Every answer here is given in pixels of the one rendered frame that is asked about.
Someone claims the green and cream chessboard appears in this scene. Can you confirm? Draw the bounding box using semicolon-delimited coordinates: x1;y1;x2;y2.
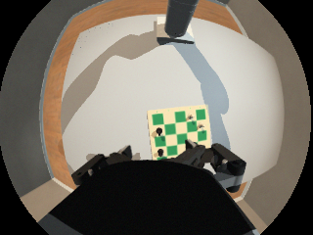
148;105;210;160

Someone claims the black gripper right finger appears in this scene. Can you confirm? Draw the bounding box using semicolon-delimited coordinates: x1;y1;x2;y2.
167;139;246;193

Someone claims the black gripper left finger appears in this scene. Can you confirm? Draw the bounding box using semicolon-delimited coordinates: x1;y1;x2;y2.
71;145;132;188

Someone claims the black knight chess piece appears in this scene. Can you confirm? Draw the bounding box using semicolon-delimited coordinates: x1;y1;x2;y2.
156;127;162;136

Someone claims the black rook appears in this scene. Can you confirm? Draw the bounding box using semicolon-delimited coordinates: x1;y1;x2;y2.
157;149;163;157

